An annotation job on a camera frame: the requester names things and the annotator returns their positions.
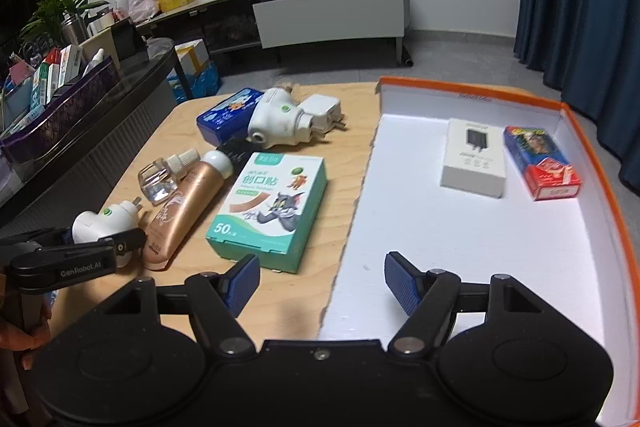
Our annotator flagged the clear liquid refill bottle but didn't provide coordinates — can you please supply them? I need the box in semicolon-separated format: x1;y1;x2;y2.
137;148;202;206

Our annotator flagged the dark glass coffee table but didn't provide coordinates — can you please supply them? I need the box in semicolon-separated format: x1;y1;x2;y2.
0;38;194;229

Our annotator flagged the small black box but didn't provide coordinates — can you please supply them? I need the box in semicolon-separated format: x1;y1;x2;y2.
110;20;146;58

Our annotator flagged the blue curtain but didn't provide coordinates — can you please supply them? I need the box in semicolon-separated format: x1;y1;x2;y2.
513;0;640;200

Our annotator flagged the grey and white television stand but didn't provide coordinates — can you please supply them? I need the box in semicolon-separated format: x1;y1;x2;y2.
134;0;415;68

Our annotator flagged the cream box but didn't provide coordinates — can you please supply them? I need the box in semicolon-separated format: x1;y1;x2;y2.
79;28;121;68

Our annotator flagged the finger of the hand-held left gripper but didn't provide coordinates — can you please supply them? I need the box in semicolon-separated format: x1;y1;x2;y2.
0;228;76;253
112;228;147;259

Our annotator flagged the large white plug-in vaporizer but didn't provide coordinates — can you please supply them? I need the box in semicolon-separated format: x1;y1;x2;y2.
247;87;313;145

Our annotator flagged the small white plug-in vaporizer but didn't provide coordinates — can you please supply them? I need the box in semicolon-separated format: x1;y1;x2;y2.
71;197;143;245

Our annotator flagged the leafy green plant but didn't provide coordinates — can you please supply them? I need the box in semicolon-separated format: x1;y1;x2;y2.
19;0;109;48

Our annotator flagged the orange and white box tray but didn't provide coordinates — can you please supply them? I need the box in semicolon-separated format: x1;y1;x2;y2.
316;77;640;427

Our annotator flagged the steel cup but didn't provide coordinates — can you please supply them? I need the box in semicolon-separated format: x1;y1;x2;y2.
60;12;90;47

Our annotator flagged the small black ribbed object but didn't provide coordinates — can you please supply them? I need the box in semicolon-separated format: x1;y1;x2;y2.
216;138;256;165

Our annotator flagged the cardboard box with yellow tape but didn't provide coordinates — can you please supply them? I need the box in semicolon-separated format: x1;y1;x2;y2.
174;39;211;76

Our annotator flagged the person's left hand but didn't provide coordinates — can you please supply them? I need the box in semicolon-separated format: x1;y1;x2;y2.
0;274;53;373

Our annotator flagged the green cartoon bandage box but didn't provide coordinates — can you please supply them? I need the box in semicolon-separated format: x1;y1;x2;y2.
206;152;328;275

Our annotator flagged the white charger box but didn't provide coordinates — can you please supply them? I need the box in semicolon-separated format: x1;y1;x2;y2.
440;118;507;198

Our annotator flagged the bronze tube with white cap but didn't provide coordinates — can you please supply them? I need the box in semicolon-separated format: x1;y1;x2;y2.
141;150;235;272

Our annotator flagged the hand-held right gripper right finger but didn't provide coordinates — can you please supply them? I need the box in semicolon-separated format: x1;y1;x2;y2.
384;251;546;355

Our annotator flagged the purple patterned box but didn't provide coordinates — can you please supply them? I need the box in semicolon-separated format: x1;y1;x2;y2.
0;54;122;165

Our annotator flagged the row of small packets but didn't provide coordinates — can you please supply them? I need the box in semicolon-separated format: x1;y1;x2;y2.
0;43;84;138

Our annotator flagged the white power adapter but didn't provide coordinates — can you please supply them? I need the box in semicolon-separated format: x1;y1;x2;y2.
299;94;348;140

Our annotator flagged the white and red plastic bag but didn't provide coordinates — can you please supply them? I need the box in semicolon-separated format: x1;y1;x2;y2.
113;0;161;24

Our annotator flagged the red and blue card pack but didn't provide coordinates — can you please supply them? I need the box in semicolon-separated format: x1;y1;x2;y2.
503;125;582;202

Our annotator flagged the blue cartoon print box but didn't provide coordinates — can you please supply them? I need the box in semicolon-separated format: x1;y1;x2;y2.
196;88;266;146

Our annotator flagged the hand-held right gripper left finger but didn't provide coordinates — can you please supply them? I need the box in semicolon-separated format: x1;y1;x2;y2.
102;253;262;355

